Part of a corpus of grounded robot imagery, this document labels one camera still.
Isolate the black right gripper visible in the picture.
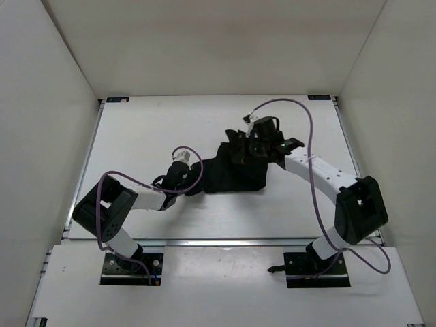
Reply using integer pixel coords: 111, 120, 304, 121
232, 134, 269, 166

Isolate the black pleated skirt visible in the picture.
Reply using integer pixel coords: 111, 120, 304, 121
186, 129, 268, 196

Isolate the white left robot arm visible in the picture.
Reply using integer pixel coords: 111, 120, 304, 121
72, 161, 202, 273

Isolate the right blue corner label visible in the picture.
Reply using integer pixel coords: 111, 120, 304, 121
307, 95, 331, 101

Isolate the blue corner label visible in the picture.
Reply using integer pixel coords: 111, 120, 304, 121
307, 95, 331, 101
106, 97, 129, 103

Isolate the left blue corner label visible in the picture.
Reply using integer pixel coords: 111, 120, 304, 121
106, 97, 129, 103

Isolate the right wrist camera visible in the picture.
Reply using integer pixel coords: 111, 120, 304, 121
243, 110, 258, 137

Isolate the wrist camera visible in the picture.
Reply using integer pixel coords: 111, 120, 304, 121
172, 150, 191, 167
243, 110, 258, 137

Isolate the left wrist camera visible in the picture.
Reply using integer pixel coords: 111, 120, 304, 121
172, 150, 191, 167

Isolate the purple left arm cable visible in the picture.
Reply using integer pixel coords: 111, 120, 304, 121
96, 146, 204, 285

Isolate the aluminium right side rail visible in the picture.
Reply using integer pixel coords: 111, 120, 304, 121
332, 96, 381, 236

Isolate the aluminium rail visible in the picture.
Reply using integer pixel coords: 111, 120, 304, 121
61, 237, 386, 249
332, 96, 381, 236
63, 99, 106, 233

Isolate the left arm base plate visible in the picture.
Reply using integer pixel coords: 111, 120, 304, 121
99, 252, 164, 287

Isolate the aluminium left side rail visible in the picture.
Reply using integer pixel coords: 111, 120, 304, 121
63, 99, 106, 233

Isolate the aluminium front rail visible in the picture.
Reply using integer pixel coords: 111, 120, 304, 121
61, 237, 386, 249

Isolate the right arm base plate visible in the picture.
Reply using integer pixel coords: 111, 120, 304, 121
267, 252, 351, 289

